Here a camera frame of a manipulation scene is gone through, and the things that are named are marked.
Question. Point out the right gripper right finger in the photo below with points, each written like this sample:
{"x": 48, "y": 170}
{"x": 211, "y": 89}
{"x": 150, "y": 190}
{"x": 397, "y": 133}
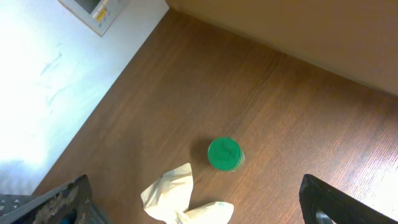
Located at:
{"x": 322, "y": 203}

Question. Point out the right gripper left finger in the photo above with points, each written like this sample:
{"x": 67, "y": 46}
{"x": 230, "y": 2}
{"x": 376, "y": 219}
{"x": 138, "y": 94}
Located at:
{"x": 68, "y": 203}

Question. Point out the grey plastic basket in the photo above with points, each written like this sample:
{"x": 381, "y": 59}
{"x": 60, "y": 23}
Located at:
{"x": 12, "y": 202}

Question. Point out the right beige paper pouch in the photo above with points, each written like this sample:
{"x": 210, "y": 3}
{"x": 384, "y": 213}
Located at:
{"x": 168, "y": 199}

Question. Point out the green lid jar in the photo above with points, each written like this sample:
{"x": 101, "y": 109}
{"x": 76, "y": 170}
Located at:
{"x": 225, "y": 154}

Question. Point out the grey wall panel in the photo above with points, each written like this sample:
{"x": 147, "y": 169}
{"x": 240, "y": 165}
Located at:
{"x": 98, "y": 15}

